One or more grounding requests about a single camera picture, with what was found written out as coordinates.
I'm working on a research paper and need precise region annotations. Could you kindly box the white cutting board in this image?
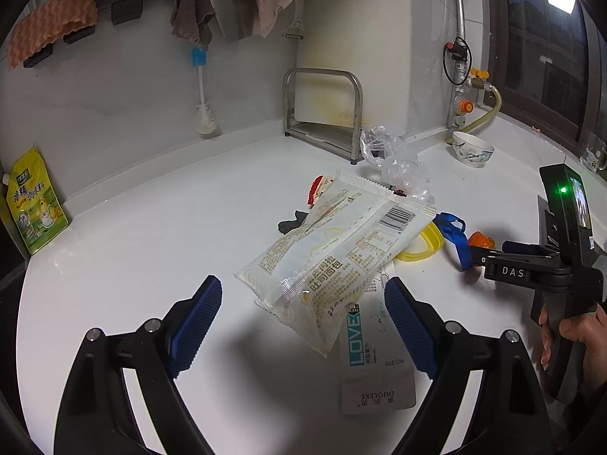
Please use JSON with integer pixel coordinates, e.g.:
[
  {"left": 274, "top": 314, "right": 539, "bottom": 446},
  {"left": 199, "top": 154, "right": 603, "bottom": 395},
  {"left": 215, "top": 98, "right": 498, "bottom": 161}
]
[{"left": 295, "top": 0, "right": 412, "bottom": 137}]

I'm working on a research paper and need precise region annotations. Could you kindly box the grey metal gas pipe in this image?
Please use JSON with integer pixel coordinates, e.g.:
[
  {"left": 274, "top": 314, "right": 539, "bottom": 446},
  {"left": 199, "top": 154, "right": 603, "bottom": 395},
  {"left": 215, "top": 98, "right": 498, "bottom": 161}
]
[{"left": 446, "top": 0, "right": 470, "bottom": 129}]

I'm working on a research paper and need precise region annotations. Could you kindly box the black crumpled scrap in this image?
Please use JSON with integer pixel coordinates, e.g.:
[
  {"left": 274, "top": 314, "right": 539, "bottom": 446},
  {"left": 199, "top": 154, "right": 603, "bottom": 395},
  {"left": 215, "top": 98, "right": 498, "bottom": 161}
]
[{"left": 276, "top": 209, "right": 309, "bottom": 235}]

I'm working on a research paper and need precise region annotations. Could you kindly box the orange waffle cloth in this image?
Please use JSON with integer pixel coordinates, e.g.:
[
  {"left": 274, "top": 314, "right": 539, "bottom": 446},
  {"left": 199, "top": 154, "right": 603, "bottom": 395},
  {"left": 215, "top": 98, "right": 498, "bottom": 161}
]
[{"left": 7, "top": 0, "right": 99, "bottom": 72}]

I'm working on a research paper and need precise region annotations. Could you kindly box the brass valve yellow handle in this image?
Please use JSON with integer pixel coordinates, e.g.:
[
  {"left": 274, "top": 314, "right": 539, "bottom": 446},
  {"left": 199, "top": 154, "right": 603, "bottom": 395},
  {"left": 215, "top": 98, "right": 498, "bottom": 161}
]
[{"left": 467, "top": 70, "right": 496, "bottom": 93}]

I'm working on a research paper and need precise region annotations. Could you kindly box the white bottle brush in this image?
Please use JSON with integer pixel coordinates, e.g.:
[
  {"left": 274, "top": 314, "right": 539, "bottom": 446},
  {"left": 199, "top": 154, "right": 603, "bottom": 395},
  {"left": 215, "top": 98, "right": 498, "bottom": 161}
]
[{"left": 190, "top": 46, "right": 219, "bottom": 136}]

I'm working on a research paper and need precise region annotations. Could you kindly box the red and cream snack wrapper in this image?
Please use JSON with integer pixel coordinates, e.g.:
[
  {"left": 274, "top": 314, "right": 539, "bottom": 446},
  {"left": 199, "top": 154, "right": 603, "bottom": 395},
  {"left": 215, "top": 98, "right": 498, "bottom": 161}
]
[{"left": 306, "top": 175, "right": 335, "bottom": 207}]

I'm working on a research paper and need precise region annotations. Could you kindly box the white clear bread wrapper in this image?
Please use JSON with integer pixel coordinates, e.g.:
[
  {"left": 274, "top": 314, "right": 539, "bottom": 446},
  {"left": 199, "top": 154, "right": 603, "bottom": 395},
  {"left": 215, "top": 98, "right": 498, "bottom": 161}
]
[{"left": 234, "top": 169, "right": 438, "bottom": 358}]

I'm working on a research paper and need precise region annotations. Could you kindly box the brown hanging cloth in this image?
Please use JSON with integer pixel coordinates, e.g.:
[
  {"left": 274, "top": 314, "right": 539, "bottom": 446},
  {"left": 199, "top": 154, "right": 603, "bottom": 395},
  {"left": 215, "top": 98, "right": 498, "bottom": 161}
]
[{"left": 171, "top": 0, "right": 215, "bottom": 49}]

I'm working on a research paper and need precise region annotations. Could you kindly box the steel cutting board rack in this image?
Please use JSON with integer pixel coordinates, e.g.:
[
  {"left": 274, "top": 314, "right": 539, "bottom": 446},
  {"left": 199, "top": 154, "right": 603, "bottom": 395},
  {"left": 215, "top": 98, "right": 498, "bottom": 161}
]
[{"left": 283, "top": 69, "right": 375, "bottom": 166}]

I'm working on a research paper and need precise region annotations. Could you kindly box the yellow gas hose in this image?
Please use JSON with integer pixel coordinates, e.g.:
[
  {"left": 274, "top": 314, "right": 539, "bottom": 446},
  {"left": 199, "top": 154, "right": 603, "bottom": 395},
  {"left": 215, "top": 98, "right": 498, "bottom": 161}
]
[{"left": 462, "top": 86, "right": 502, "bottom": 134}]

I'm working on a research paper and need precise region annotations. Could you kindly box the yellow plastic ring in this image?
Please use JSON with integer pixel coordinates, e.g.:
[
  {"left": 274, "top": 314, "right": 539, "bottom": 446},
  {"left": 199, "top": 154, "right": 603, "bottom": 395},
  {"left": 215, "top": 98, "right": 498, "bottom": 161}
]
[{"left": 396, "top": 220, "right": 444, "bottom": 262}]

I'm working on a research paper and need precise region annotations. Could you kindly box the clear glass cup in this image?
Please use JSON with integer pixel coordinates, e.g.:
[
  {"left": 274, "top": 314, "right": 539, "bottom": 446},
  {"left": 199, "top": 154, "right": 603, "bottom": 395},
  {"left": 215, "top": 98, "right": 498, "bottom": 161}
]
[{"left": 582, "top": 135, "right": 607, "bottom": 171}]

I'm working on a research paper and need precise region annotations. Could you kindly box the person's right hand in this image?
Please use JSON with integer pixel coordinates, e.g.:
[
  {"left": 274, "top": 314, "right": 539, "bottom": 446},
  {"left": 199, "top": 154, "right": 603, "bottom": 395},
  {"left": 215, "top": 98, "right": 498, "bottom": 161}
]
[{"left": 539, "top": 302, "right": 607, "bottom": 375}]

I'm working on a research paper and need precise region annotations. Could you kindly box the white paper packaging card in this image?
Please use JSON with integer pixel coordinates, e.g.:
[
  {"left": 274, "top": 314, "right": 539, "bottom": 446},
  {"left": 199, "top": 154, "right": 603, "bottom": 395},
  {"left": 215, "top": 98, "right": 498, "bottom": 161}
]
[{"left": 339, "top": 265, "right": 417, "bottom": 414}]

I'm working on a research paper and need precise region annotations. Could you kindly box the white patterned bowl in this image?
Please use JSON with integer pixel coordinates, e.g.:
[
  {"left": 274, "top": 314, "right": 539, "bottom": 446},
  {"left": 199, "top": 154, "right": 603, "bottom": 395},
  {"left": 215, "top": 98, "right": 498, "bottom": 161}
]
[{"left": 450, "top": 131, "right": 495, "bottom": 168}]

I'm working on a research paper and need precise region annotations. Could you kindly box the dark window frame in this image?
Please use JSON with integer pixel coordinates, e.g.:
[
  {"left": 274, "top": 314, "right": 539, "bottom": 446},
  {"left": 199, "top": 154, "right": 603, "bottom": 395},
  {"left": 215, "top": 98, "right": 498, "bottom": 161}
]
[{"left": 488, "top": 0, "right": 607, "bottom": 152}]

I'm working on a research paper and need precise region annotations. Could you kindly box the grey hanging peeler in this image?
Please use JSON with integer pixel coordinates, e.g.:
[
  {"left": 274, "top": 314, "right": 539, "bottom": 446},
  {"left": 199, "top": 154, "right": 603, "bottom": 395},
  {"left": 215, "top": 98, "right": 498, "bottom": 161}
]
[{"left": 283, "top": 0, "right": 305, "bottom": 39}]

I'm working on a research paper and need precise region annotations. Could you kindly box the yellow seasoning pouch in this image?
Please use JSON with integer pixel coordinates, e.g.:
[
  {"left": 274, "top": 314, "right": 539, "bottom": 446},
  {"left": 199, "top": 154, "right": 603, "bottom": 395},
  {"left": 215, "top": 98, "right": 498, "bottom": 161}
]
[{"left": 1, "top": 147, "right": 69, "bottom": 255}]

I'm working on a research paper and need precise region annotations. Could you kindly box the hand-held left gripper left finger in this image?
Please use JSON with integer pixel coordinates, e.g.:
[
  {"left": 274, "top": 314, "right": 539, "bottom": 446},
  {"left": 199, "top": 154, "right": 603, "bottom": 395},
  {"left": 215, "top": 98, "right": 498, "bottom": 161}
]
[{"left": 53, "top": 274, "right": 223, "bottom": 455}]

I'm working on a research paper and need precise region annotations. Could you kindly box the blue plastic strip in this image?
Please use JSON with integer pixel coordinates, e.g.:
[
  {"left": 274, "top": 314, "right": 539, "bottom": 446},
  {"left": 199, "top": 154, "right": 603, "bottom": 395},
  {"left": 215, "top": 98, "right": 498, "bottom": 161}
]
[{"left": 434, "top": 212, "right": 472, "bottom": 272}]

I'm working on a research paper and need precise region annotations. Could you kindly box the clear plastic bag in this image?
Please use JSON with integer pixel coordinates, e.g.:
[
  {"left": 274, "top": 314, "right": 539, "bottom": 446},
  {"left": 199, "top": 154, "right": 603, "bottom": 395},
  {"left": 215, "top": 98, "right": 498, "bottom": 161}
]
[{"left": 359, "top": 126, "right": 434, "bottom": 204}]

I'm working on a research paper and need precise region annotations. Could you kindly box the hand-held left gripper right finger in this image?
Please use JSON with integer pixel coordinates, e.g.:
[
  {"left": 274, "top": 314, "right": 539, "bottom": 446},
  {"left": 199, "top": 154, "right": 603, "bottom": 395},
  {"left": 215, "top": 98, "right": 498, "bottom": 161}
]
[{"left": 383, "top": 276, "right": 555, "bottom": 455}]

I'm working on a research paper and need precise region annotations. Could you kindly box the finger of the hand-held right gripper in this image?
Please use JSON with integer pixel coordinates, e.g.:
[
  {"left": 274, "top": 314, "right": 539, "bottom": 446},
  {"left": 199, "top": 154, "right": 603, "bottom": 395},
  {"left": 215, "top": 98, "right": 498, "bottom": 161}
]
[
  {"left": 502, "top": 241, "right": 558, "bottom": 257},
  {"left": 469, "top": 245, "right": 504, "bottom": 269}
]

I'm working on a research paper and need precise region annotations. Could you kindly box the black and red valve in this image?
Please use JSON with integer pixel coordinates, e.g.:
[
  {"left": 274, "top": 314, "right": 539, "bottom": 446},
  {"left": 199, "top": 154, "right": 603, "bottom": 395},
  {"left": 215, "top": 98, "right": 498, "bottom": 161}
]
[{"left": 443, "top": 37, "right": 471, "bottom": 87}]

